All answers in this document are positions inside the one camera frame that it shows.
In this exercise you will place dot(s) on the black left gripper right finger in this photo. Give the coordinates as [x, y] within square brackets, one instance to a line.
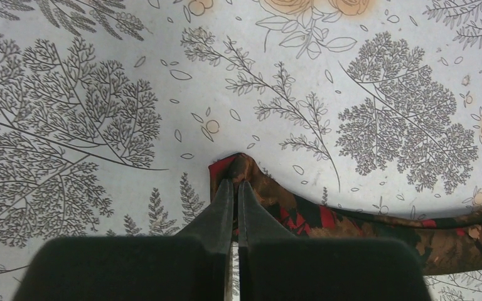
[276, 265]

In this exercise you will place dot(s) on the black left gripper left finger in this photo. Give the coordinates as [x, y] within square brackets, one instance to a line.
[194, 264]

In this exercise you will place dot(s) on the brown red floral tie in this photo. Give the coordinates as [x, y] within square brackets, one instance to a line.
[444, 245]

